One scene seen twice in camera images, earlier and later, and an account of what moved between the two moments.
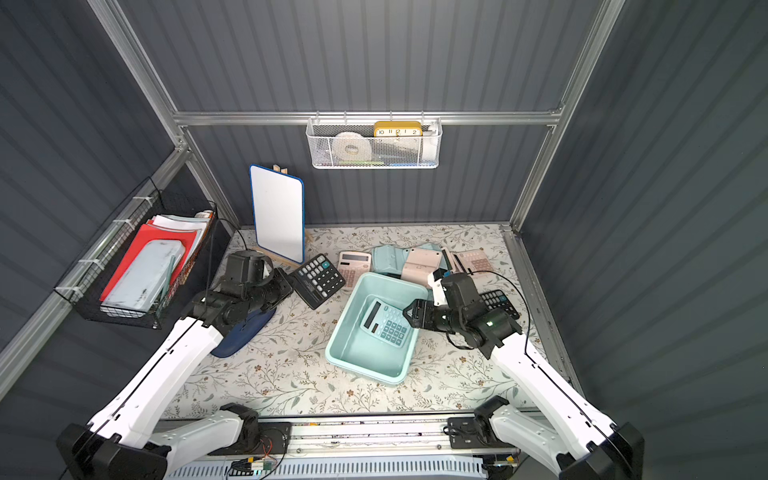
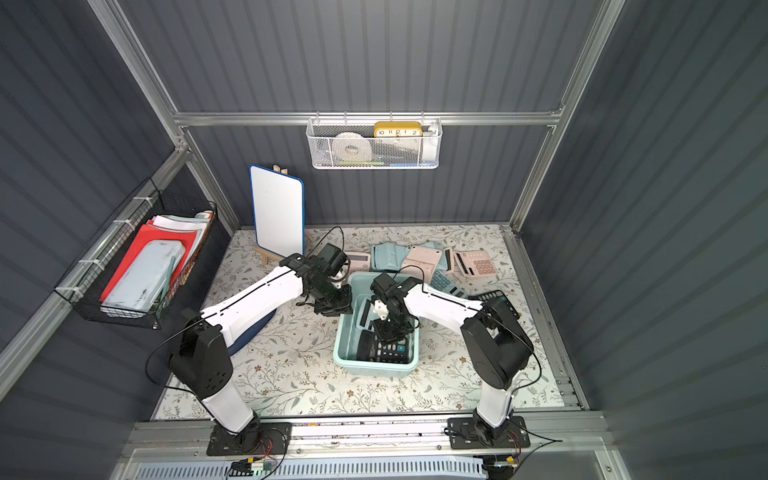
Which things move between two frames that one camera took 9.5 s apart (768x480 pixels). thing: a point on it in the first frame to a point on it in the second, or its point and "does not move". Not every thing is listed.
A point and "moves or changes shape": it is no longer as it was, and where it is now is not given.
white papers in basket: x=183 y=223 does not move
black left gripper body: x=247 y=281 to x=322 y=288
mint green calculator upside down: x=389 y=259 does not move
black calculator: x=317 y=280 moves or changes shape
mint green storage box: x=374 y=338 does not move
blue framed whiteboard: x=280 y=213 does not move
